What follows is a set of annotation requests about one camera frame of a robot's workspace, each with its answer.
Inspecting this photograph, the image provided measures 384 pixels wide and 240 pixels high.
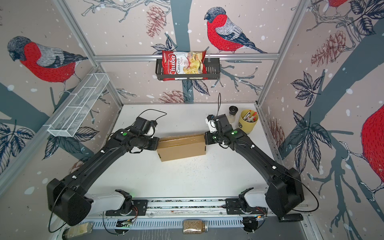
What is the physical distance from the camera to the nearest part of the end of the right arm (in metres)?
0.58

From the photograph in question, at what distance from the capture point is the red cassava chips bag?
2.86ft

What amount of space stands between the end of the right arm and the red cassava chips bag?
32cm
